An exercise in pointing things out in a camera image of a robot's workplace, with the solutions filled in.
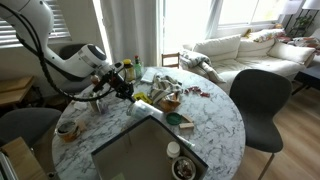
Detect small white jar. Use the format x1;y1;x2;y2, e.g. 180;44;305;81
166;140;181;160

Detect dark grey shell chair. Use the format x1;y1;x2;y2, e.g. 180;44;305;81
229;68;293;180

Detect light wooden board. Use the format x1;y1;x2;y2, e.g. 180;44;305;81
0;136;48;180

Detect bowl with mixed items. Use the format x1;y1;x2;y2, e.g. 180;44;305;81
171;155;198;180

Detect white lampshade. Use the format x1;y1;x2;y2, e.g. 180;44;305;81
281;0;301;15
301;0;320;10

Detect white and green tube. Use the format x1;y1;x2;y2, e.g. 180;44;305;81
175;134;197;150

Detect potted green plant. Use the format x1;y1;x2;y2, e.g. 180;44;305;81
288;14;314;38

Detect clear plastic cup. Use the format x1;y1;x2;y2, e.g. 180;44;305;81
125;99;165;122

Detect yellow printed card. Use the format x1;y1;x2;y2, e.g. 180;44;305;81
132;91;153;105

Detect floral patterned cushion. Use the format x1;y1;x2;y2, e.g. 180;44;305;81
248;28;287;43

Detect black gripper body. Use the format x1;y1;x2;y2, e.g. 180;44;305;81
105;71;127;92

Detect folded grey white blanket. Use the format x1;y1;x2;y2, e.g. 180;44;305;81
179;49;228;84

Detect wooden slat chair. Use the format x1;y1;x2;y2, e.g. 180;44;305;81
161;52;181;69

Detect cream white sofa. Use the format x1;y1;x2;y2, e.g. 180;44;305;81
182;28;317;96

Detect brown jar with yellow lid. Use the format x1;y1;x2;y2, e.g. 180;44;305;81
122;58;136;83

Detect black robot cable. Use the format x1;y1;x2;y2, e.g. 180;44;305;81
0;3;118;103

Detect brown crinkled snack bag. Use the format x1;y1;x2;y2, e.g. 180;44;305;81
158;92;182;113

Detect white window blinds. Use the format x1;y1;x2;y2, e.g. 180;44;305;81
0;0;72;48

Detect green bottle with red cap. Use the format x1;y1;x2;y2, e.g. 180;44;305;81
133;54;144;79

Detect patterned throw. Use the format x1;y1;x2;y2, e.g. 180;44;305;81
288;36;317;48

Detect wooden desk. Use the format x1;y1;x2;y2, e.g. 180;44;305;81
0;75;36;108

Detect hot sauce bottle red cap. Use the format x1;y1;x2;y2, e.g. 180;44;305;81
90;73;101;86

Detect black coffee table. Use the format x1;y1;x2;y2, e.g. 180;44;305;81
293;64;320;96

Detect white sheer curtain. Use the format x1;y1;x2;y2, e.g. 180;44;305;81
99;0;158;68

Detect clear glass tray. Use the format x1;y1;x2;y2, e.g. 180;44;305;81
139;67;162;84

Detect white paper roll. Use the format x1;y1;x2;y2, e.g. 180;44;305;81
72;99;89;111

